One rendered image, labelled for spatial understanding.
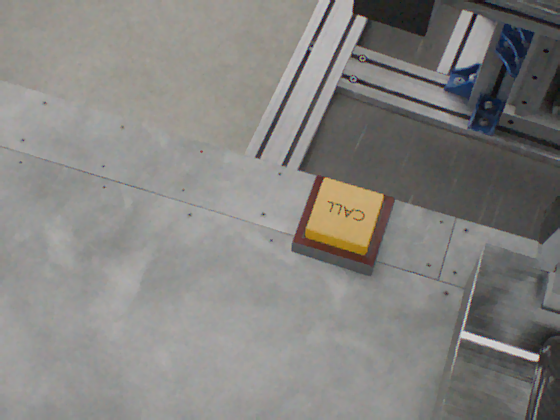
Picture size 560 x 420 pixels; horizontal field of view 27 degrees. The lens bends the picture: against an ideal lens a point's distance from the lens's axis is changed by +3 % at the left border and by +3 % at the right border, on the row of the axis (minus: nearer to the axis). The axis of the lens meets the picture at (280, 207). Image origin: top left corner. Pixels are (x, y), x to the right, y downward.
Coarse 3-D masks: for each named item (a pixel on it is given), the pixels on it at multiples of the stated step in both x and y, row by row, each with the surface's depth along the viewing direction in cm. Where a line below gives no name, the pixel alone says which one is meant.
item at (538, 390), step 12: (552, 336) 94; (540, 348) 94; (552, 348) 94; (540, 360) 93; (552, 360) 94; (540, 372) 93; (552, 372) 94; (540, 384) 93; (552, 384) 93; (540, 396) 92; (552, 396) 93; (528, 408) 91; (540, 408) 92; (552, 408) 92
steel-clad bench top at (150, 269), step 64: (0, 128) 112; (64, 128) 113; (128, 128) 113; (0, 192) 109; (64, 192) 109; (128, 192) 109; (192, 192) 110; (256, 192) 110; (0, 256) 106; (64, 256) 106; (128, 256) 106; (192, 256) 106; (256, 256) 107; (384, 256) 107; (448, 256) 108; (0, 320) 103; (64, 320) 103; (128, 320) 103; (192, 320) 103; (256, 320) 103; (320, 320) 104; (384, 320) 104; (448, 320) 104; (0, 384) 100; (64, 384) 100; (128, 384) 100; (192, 384) 100; (256, 384) 100; (320, 384) 101; (384, 384) 101
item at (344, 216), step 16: (320, 192) 106; (336, 192) 106; (352, 192) 106; (368, 192) 106; (320, 208) 105; (336, 208) 105; (352, 208) 105; (368, 208) 105; (320, 224) 104; (336, 224) 104; (352, 224) 105; (368, 224) 105; (320, 240) 105; (336, 240) 104; (352, 240) 104; (368, 240) 104
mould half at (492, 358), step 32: (480, 256) 98; (512, 256) 98; (480, 288) 96; (512, 288) 96; (544, 288) 96; (480, 320) 95; (512, 320) 95; (544, 320) 95; (448, 352) 102; (480, 352) 94; (512, 352) 94; (448, 384) 92; (480, 384) 92; (512, 384) 92; (448, 416) 91; (480, 416) 91; (512, 416) 91
